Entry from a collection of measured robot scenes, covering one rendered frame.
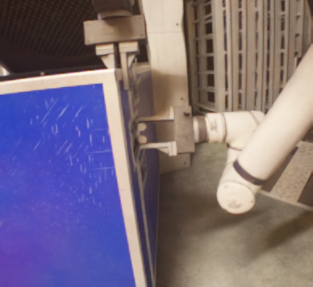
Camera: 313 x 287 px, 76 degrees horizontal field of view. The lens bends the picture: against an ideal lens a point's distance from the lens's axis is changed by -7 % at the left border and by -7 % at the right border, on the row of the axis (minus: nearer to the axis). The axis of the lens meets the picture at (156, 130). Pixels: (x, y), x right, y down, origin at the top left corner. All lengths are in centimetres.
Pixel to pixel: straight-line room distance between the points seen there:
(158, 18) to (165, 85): 53
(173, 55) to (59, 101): 148
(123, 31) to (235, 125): 36
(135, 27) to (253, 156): 37
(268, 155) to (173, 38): 151
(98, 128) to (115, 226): 24
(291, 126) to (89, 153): 40
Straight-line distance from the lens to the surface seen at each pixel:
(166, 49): 183
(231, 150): 65
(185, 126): 60
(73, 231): 60
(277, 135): 48
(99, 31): 50
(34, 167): 54
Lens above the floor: 96
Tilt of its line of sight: 17 degrees down
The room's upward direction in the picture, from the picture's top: 5 degrees counter-clockwise
